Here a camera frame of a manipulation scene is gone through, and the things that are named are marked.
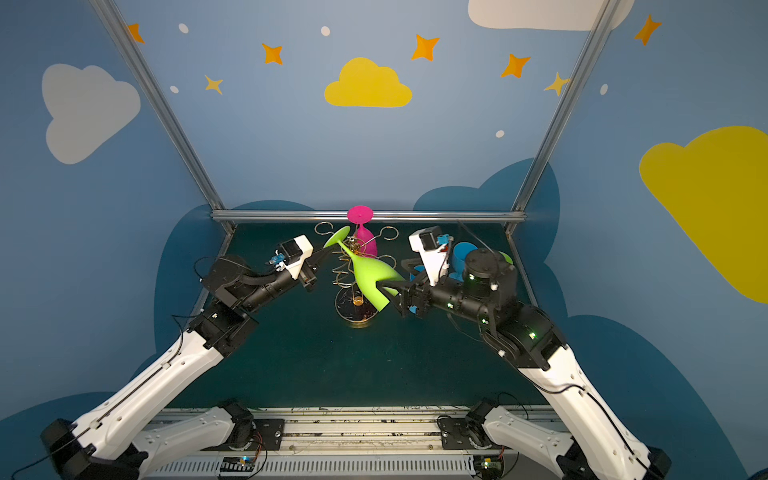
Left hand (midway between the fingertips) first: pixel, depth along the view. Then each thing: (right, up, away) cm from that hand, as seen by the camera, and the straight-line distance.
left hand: (329, 236), depth 59 cm
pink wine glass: (+5, +7, +24) cm, 26 cm away
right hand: (+13, -7, -4) cm, 15 cm away
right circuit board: (+37, -57, +14) cm, 69 cm away
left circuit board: (-26, -57, +14) cm, 64 cm away
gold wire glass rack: (0, -20, +39) cm, 44 cm away
